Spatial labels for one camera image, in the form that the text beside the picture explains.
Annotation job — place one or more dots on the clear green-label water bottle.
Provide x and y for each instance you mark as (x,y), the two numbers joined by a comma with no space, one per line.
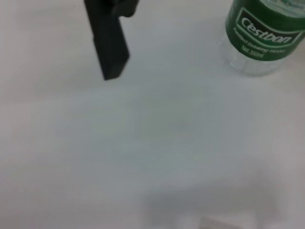
(262,35)

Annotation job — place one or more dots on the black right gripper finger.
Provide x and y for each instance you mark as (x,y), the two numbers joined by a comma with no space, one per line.
(109,43)

